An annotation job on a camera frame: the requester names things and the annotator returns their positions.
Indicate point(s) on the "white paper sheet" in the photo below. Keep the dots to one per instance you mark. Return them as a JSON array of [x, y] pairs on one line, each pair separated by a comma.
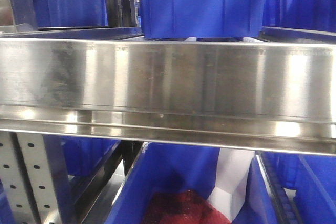
[[229, 192]]

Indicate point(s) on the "perforated steel shelf upright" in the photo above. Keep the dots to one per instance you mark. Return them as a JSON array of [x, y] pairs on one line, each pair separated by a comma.
[[34, 177]]

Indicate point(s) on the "blue bin upper right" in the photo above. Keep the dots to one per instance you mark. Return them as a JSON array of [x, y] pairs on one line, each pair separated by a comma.
[[300, 14]]

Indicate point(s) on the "blue bin lower left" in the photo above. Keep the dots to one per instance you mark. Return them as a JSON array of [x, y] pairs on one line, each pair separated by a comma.
[[83, 154]]

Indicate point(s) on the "stainless steel shelf rail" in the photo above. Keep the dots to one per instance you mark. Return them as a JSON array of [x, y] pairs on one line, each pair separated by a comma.
[[253, 96]]

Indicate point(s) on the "blue bin upper middle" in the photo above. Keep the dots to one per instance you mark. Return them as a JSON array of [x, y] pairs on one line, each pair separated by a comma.
[[201, 18]]

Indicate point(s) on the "blue bin lower right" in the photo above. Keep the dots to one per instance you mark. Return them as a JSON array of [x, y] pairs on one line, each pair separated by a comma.
[[313, 180]]

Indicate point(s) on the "red cloth item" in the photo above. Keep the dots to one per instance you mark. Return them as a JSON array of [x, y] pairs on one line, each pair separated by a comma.
[[185, 207]]

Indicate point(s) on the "blue bin lower middle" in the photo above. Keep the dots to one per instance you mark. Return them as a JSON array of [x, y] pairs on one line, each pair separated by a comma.
[[175, 168]]

